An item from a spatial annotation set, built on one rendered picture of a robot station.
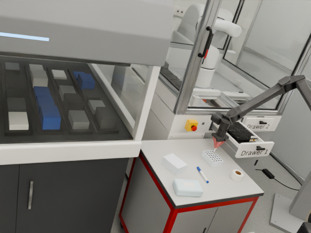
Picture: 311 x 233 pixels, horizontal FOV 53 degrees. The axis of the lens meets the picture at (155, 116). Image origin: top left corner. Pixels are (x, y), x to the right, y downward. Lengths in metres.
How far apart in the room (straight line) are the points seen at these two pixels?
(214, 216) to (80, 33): 1.24
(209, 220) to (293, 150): 2.29
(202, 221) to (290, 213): 1.54
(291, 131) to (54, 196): 2.93
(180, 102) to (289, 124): 2.23
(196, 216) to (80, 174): 0.69
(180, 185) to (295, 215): 1.80
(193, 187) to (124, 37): 0.86
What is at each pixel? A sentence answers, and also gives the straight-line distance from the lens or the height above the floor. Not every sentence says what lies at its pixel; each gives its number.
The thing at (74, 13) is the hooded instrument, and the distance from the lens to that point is 1.37.
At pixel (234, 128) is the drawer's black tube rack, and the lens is 2.29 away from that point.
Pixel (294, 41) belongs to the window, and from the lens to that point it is 2.46.
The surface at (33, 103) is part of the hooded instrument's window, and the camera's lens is 1.49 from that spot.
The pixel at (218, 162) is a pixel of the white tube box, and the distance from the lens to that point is 2.03.
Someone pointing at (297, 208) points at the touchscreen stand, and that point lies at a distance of 3.27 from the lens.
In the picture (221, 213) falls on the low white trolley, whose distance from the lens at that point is 1.95.
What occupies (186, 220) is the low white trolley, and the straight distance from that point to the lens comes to 1.81.
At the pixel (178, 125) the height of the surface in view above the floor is 0.86.
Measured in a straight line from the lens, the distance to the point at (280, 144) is 4.15.
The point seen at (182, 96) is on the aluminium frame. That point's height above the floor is 1.08.
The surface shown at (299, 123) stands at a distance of 3.98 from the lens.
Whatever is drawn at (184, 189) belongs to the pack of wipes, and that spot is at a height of 0.80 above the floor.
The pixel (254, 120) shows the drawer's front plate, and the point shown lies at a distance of 2.53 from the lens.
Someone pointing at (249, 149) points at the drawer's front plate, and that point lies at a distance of 2.13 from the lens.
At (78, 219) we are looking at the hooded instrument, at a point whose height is 0.28.
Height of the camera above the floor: 1.83
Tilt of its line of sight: 26 degrees down
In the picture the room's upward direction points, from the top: 16 degrees clockwise
